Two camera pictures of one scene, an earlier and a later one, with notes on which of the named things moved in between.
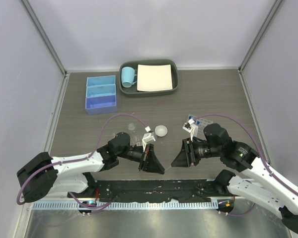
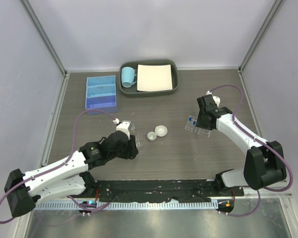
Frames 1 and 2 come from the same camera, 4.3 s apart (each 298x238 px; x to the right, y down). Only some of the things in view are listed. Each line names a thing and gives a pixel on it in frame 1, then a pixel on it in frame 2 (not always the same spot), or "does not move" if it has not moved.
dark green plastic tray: (133, 92) does not move
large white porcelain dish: (161, 130) does not move
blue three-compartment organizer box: (101, 95) does not move
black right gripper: (186, 156) → (200, 124)
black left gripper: (151, 163) → (132, 150)
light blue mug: (128, 76) does not move
